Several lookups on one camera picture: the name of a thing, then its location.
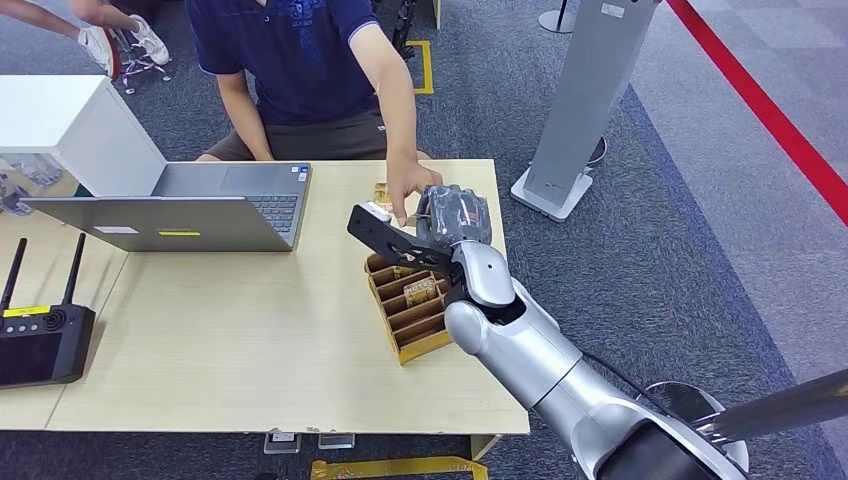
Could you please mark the person's left hand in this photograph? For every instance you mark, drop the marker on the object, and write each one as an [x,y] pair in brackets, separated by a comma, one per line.
[407,182]

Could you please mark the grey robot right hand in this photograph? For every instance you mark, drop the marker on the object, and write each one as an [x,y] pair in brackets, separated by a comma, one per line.
[457,215]

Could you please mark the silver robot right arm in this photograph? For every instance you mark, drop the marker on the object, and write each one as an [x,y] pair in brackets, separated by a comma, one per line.
[550,358]

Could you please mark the person's left forearm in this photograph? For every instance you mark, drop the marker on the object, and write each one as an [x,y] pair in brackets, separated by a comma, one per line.
[394,106]

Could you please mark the person's right forearm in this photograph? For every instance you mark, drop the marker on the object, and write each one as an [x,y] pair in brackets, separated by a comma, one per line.
[245,122]

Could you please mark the brown slotted card holder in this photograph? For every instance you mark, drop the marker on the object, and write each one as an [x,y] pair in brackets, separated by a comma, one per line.
[414,324]

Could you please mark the person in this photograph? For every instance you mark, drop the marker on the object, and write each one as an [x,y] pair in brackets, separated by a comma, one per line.
[298,66]
[99,40]

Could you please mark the black round base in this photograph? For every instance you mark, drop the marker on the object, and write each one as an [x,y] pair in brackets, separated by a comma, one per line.
[597,151]

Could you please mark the grey kiosk stand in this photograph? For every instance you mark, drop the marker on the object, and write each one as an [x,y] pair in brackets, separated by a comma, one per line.
[583,99]

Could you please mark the grey laptop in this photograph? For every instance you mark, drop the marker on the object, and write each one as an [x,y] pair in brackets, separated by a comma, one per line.
[199,212]

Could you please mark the stanchion with grey base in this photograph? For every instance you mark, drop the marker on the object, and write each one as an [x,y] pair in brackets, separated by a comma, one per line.
[555,21]

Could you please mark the wooden desk leg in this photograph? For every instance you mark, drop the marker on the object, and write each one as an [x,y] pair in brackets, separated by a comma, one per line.
[484,446]

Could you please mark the small grey floor socket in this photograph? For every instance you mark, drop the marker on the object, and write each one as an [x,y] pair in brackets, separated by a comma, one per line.
[336,441]

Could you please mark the large grey floor socket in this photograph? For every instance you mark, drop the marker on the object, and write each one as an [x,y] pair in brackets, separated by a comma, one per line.
[281,442]

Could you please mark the metal chair base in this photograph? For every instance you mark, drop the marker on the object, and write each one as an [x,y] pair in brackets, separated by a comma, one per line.
[136,63]

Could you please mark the white cabinet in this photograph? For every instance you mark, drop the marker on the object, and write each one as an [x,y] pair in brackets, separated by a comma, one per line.
[79,126]

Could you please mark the clear plastic item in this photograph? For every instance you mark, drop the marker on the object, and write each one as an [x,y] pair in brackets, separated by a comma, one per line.
[26,179]

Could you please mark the black controller with antennas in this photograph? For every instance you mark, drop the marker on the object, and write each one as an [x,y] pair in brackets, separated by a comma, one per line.
[40,344]

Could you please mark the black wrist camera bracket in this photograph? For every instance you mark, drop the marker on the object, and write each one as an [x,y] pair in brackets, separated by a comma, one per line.
[397,242]

